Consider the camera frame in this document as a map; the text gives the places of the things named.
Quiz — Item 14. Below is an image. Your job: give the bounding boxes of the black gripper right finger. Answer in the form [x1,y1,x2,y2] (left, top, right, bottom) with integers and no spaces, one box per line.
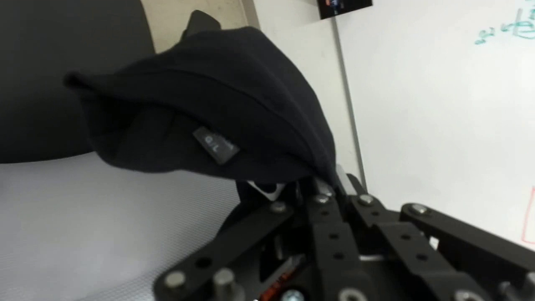
[333,173,535,301]

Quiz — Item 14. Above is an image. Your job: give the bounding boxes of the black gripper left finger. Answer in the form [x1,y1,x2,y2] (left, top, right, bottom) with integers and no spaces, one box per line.
[152,179,366,301]

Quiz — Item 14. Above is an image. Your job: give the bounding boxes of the large wall whiteboard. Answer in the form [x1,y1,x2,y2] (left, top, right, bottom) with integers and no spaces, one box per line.
[338,0,535,243]

